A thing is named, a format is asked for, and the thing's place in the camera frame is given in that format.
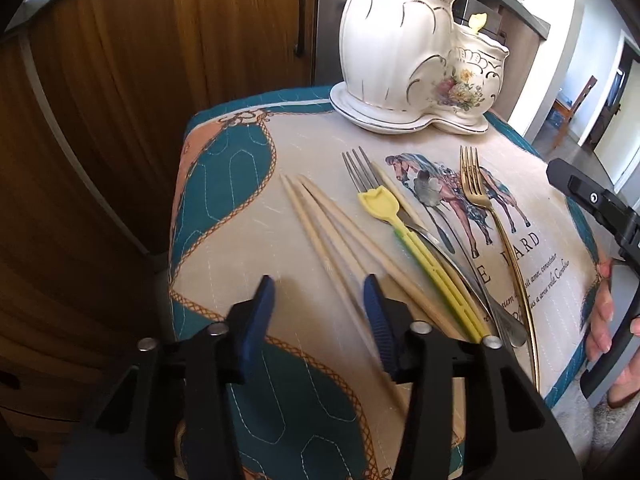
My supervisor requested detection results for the silver fork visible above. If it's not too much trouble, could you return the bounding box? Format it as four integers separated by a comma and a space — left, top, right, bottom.
341, 147, 529, 350

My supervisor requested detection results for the wooden chopstick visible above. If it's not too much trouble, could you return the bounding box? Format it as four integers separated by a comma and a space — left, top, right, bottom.
292, 176, 373, 281
298, 174, 468, 341
371, 160, 431, 233
279, 174, 411, 416

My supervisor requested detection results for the gold fork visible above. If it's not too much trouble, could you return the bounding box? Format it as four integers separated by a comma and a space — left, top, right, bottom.
459, 146, 541, 393

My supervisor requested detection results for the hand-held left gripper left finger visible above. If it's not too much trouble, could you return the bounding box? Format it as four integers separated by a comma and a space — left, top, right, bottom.
55, 275, 276, 480

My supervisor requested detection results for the white ceramic utensil holder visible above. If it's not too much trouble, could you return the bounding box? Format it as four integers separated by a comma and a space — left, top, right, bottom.
329, 0, 511, 136

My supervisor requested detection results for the person's right hand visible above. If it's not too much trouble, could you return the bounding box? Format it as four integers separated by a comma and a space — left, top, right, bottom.
584, 259, 640, 409

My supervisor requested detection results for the wooden chair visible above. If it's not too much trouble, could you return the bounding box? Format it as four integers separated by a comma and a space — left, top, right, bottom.
552, 75, 598, 148

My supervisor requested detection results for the yellow green silicone spatula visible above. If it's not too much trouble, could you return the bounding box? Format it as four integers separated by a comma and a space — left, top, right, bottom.
357, 185, 493, 346

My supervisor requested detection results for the quilted horse print mat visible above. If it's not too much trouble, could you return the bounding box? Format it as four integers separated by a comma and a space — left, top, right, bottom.
167, 85, 603, 480

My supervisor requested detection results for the black cabinet handle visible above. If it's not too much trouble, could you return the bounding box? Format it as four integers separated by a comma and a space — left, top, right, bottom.
292, 0, 308, 58

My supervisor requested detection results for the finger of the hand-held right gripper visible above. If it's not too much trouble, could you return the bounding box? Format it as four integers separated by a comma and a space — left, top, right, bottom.
546, 158, 640, 236

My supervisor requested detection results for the white door frame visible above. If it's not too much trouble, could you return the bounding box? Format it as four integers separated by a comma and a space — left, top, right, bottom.
580, 30, 640, 186

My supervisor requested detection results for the wooden cabinet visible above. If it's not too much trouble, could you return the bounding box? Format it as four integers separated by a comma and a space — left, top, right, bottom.
0, 0, 321, 480

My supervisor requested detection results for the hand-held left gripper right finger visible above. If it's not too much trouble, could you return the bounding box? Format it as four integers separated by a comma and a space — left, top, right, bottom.
364, 274, 583, 480

